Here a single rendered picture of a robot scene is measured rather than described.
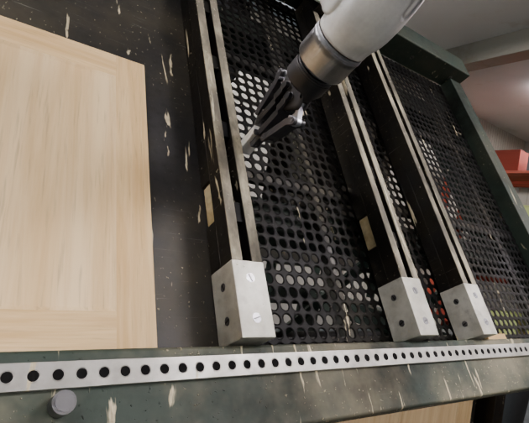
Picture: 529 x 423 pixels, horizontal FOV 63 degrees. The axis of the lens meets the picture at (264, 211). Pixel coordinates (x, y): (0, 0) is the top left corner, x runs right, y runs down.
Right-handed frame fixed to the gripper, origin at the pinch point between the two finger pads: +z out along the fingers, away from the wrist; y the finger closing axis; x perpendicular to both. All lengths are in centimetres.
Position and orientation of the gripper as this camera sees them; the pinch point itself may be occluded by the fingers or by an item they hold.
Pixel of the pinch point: (251, 140)
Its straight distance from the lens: 85.2
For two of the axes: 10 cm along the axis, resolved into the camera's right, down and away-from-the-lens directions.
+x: -8.2, -1.5, -5.5
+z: -5.5, 4.8, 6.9
